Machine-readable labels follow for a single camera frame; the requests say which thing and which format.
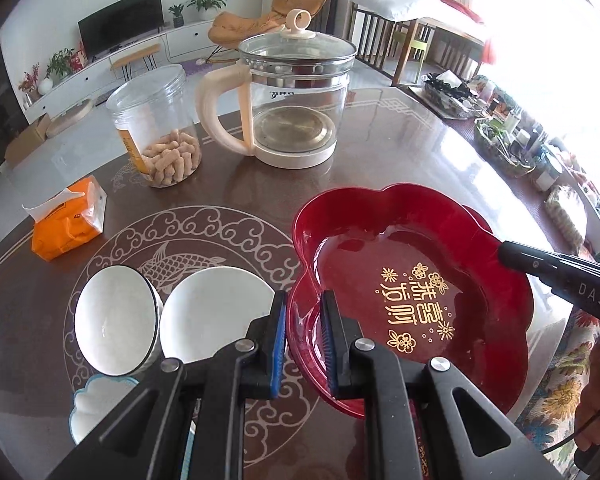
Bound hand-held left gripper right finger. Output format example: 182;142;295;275
321;291;566;480

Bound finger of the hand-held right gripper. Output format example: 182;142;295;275
498;240;600;287

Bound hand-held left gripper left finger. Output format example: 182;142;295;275
47;290;288;480

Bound red flower-shaped plate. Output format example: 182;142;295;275
286;183;536;421

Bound white bowl with black rim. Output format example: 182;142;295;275
74;266;164;378

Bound white flower-shaped plate blue rim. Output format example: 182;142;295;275
69;373;141;446

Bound person's right hand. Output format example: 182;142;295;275
575;329;600;453

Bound white bowl with blue print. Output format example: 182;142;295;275
159;267;277;366

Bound floral cloth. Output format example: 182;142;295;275
515;310;600;466

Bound basket of bottles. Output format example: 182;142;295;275
475;117;536;178

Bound tray of dark items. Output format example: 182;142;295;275
422;71;476;120

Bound green stool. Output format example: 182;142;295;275
395;30;431;73

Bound orange tissue pack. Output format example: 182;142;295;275
21;176;107;261

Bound clear plastic snack jar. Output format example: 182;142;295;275
105;64;203;189

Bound wooden slatted furniture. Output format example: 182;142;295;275
352;2;486;86

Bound purple floor mat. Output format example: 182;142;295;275
182;57;241;73

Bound white pillow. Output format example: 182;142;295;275
345;0;456;23

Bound beige oval board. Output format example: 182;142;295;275
46;98;95;138

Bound white television cabinet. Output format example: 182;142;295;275
21;20;243;123

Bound wooden stool with hairpin legs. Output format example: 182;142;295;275
111;43;161;81

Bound cardboard box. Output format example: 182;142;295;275
4;114;51;166

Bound large green potted plant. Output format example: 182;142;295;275
186;0;232;22

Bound leafy potted plant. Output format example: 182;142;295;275
46;48;76;81

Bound black flat television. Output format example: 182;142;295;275
77;0;164;58

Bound red flower branches in vase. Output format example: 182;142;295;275
19;63;41;103

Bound black cable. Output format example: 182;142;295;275
545;405;600;461

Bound glass kettle with cream handle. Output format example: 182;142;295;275
196;8;357;170

